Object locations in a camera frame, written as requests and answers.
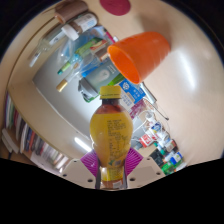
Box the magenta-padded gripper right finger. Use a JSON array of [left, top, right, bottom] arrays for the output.
[[122, 147, 167, 190]]

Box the green bottle with gold cap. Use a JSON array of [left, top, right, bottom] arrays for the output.
[[55, 49, 101, 93]]

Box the flat round red coaster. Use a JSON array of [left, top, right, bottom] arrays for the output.
[[98, 0, 132, 17]]

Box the pink packet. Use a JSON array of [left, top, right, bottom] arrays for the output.
[[127, 98, 148, 120]]

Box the brown jar with brown lid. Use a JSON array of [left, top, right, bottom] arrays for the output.
[[53, 0, 90, 25]]

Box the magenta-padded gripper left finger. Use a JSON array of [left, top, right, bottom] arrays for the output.
[[61, 149, 102, 190]]

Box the bookshelf with books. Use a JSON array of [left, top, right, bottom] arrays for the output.
[[1, 91, 73, 172]]

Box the group of small bottles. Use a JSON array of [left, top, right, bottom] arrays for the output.
[[137, 112, 185, 176]]

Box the orange plastic cup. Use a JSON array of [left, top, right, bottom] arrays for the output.
[[106, 31, 172, 85]]

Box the brown bottle with white cap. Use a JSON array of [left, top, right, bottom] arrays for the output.
[[60, 12, 99, 42]]

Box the yellow drink bottle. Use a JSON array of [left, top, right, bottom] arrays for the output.
[[88, 85, 135, 191]]

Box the grey-green pouch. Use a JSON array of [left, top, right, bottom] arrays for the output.
[[77, 59, 124, 103]]

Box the clear glass bottle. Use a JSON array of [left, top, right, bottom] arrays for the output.
[[27, 27, 68, 69]]

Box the blue and white carton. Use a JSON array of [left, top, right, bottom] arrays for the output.
[[117, 77, 147, 108]]

